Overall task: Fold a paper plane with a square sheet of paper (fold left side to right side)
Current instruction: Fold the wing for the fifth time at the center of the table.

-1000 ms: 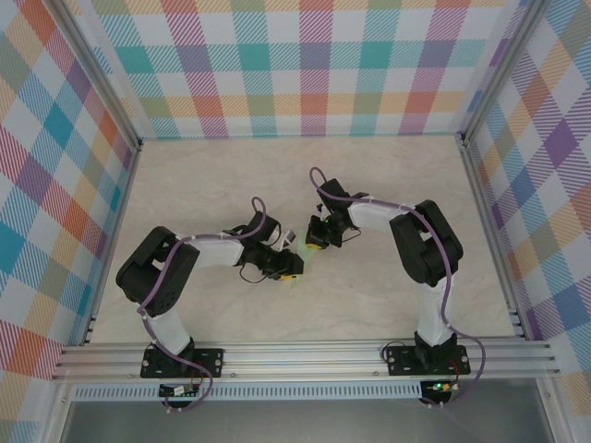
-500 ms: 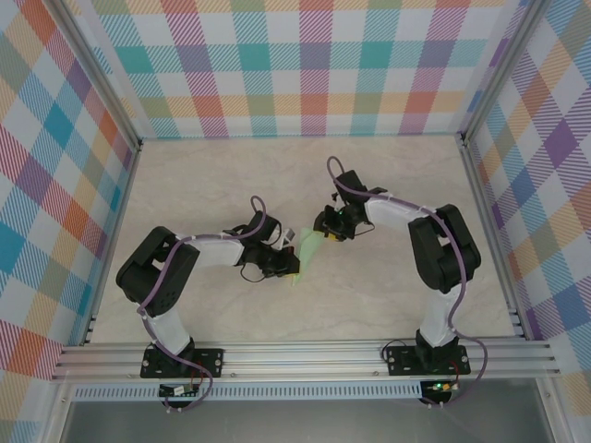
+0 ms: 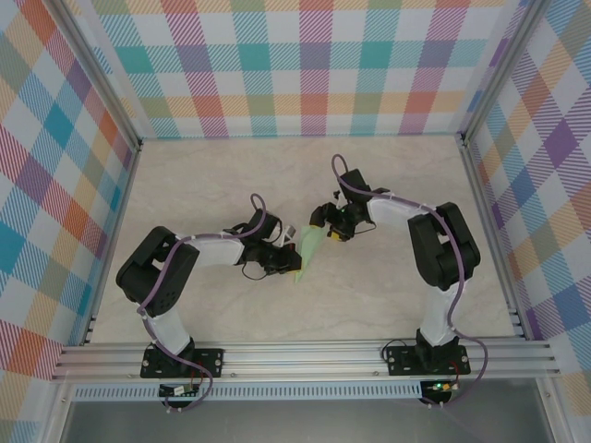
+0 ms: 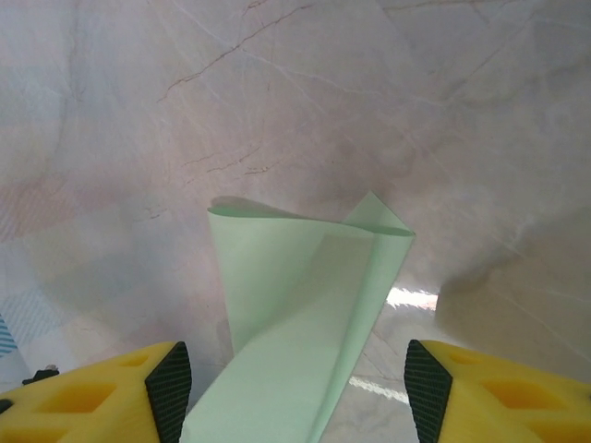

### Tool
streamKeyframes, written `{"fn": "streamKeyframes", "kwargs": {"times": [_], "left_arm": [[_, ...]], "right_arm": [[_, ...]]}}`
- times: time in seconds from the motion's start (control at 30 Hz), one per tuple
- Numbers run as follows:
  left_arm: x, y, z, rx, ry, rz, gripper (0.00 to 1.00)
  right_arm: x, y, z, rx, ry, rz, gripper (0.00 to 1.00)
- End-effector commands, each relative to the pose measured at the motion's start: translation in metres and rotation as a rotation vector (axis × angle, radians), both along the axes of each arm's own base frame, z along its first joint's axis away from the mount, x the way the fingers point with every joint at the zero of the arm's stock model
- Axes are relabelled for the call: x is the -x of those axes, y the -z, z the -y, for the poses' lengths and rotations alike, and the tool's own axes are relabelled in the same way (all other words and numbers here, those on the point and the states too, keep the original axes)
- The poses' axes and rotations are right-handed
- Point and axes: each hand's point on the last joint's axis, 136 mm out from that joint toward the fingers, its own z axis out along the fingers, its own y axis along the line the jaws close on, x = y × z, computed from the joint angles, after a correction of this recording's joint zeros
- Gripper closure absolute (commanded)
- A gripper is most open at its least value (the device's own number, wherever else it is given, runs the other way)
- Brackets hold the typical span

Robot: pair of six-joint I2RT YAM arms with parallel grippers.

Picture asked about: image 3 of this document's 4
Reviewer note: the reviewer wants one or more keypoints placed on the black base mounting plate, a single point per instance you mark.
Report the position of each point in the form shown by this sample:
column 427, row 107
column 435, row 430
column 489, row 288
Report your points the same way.
column 401, row 360
column 210, row 362

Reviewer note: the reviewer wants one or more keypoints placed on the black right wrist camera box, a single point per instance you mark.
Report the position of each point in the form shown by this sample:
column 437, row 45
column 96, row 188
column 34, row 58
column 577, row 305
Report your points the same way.
column 355, row 184

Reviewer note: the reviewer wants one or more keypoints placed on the wide aluminium frame rail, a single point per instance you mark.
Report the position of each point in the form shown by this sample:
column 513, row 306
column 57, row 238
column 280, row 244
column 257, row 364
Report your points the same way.
column 300, row 362

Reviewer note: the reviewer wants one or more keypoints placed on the light green paper sheet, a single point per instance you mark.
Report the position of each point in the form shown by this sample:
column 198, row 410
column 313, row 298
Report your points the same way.
column 311, row 247

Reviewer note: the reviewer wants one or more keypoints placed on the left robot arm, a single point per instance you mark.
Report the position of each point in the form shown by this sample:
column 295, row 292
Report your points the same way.
column 157, row 277

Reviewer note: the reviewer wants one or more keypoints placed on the slim aluminium table rail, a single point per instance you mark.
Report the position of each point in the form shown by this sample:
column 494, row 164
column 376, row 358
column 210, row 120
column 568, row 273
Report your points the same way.
column 127, row 184
column 491, row 231

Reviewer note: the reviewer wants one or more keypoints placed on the grey metal panel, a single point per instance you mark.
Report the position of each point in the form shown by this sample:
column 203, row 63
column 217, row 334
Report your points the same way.
column 300, row 422

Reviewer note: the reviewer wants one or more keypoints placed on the small circuit board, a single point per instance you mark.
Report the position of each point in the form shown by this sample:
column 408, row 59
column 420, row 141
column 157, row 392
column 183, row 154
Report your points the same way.
column 441, row 386
column 177, row 391

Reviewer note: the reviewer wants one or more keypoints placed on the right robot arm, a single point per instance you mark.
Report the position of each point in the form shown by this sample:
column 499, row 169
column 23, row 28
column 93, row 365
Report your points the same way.
column 443, row 258

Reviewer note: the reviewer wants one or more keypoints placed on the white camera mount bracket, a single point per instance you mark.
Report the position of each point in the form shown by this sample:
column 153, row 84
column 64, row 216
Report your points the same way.
column 288, row 235
column 338, row 196

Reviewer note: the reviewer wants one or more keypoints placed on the aluminium frame leg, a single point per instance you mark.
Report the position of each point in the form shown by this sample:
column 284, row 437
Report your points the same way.
column 554, row 410
column 55, row 415

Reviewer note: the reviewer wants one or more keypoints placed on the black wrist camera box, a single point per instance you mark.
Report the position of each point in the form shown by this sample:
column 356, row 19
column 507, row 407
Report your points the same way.
column 355, row 184
column 265, row 226

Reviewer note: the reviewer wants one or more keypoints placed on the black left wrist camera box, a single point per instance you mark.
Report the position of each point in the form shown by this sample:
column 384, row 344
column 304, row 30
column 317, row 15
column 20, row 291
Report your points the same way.
column 265, row 226

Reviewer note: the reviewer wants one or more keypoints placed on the aluminium corner post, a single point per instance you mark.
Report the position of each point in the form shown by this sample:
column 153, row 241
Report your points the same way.
column 99, row 78
column 501, row 69

